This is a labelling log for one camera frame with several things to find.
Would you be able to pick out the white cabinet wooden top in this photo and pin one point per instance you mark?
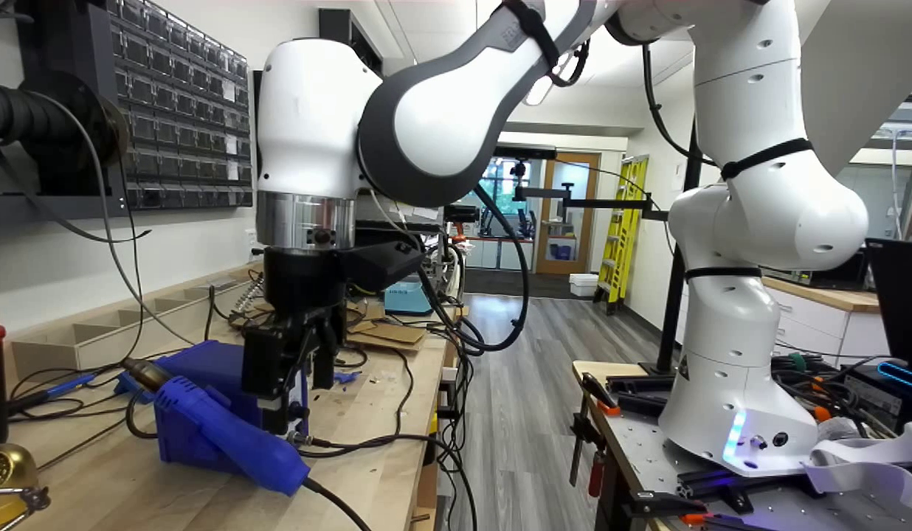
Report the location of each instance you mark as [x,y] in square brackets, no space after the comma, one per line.
[826,314]

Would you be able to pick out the wooden door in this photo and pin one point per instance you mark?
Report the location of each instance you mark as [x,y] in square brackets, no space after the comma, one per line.
[568,222]

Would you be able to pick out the black bar clamp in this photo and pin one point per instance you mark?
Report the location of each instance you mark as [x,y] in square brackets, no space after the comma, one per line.
[587,432]

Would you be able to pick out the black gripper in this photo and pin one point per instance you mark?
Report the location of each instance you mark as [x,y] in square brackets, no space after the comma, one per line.
[302,281]

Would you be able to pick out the white floor bin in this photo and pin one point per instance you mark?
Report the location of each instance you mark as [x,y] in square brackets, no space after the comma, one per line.
[581,284]

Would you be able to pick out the large dark parts drawer cabinet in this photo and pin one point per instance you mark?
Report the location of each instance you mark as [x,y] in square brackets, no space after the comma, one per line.
[168,98]

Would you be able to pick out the white crumpled cloth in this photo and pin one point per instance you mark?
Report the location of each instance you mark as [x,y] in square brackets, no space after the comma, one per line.
[869,462]

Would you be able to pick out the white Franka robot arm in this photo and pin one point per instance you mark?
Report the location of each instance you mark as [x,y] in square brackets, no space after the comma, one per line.
[767,195]

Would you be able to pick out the small wooden block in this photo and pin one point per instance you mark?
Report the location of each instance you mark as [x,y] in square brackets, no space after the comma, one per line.
[611,371]

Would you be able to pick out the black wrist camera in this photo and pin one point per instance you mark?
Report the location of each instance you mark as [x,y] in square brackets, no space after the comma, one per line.
[380,264]

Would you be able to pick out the metal robot base table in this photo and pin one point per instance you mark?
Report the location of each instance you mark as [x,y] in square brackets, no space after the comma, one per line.
[662,462]

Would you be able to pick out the teal plastic box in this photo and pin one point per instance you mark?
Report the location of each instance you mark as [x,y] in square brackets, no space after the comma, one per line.
[410,297]

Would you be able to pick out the yellow ladder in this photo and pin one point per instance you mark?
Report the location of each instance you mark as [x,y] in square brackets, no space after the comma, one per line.
[623,225]

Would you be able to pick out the ceiling light panel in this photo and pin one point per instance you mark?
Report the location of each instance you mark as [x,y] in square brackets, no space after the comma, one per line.
[541,90]

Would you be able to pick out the black monitor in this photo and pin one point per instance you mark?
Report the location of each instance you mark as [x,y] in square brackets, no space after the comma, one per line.
[901,304]

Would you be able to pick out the black camera stand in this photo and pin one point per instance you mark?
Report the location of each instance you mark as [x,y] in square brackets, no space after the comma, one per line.
[680,267]

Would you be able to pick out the blue electronics box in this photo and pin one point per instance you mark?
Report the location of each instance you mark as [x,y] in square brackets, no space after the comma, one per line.
[891,393]

